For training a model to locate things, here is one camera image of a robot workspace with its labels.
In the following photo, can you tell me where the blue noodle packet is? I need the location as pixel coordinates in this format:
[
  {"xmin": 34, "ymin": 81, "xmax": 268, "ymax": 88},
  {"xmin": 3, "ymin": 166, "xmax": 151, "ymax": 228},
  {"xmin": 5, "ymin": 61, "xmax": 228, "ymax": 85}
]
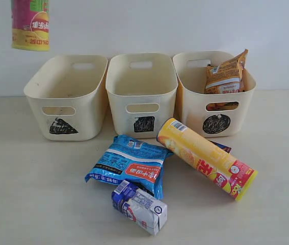
[{"xmin": 85, "ymin": 135, "xmax": 173, "ymax": 200}]

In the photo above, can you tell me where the blue white milk carton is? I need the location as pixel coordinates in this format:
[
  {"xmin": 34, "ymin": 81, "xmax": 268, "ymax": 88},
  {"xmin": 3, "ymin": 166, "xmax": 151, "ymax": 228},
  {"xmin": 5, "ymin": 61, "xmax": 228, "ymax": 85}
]
[{"xmin": 112, "ymin": 180, "xmax": 168, "ymax": 235}]

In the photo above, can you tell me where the orange noodle packet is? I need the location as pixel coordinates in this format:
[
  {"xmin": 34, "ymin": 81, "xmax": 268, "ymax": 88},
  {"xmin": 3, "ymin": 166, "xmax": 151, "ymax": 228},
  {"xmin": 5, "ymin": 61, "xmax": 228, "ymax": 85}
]
[{"xmin": 204, "ymin": 49, "xmax": 248, "ymax": 94}]

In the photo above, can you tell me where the yellow Lays chips can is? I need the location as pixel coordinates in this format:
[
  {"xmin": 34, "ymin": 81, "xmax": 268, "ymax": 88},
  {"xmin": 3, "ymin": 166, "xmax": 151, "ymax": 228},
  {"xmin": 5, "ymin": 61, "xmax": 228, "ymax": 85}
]
[{"xmin": 157, "ymin": 118, "xmax": 258, "ymax": 201}]

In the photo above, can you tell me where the pink Lays chips can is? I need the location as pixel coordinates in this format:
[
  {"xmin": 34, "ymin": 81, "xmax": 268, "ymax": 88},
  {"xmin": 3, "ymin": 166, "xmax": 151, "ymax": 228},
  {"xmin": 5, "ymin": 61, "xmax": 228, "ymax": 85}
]
[{"xmin": 11, "ymin": 0, "xmax": 49, "ymax": 52}]

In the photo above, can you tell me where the cream bin square mark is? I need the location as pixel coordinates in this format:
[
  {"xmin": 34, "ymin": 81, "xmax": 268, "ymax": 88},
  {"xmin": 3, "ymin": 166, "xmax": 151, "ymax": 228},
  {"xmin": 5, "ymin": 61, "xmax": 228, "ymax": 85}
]
[{"xmin": 106, "ymin": 53, "xmax": 178, "ymax": 138}]

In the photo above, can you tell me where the cream bin circle mark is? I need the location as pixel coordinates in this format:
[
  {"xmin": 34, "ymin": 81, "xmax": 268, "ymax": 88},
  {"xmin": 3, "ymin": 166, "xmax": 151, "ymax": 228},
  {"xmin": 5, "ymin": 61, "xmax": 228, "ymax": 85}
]
[{"xmin": 172, "ymin": 51, "xmax": 256, "ymax": 137}]

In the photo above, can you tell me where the cream bin triangle mark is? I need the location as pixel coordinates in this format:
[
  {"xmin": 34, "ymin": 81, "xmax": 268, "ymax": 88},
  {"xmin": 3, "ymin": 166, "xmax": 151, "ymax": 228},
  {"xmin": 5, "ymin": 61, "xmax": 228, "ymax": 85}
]
[{"xmin": 23, "ymin": 55, "xmax": 109, "ymax": 141}]

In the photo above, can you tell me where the purple juice carton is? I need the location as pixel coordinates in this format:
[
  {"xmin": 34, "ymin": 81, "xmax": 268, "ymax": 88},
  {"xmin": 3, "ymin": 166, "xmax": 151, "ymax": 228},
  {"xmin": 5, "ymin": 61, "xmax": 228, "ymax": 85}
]
[{"xmin": 211, "ymin": 141, "xmax": 232, "ymax": 154}]

